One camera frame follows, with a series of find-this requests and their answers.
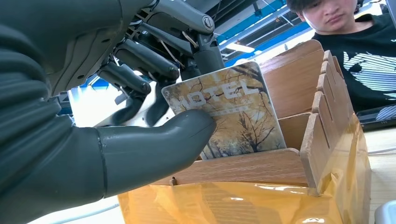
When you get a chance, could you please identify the person in black shirt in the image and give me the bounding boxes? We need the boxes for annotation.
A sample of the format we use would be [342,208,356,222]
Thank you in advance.
[286,0,396,113]

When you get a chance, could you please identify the wooden card holder box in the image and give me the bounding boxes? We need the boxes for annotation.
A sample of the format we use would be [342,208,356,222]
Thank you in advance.
[117,39,372,224]

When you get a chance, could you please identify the ceiling light fixture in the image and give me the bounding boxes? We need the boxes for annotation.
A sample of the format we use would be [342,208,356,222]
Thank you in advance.
[226,42,256,54]

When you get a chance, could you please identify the white laptop charger cable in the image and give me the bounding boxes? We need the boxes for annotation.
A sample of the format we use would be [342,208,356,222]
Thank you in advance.
[367,146,396,156]

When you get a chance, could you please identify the black phone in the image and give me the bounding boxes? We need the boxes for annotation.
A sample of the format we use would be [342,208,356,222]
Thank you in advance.
[355,104,396,132]

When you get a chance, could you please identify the yellow hotel key card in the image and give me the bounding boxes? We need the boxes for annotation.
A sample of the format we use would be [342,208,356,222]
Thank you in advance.
[161,61,287,161]

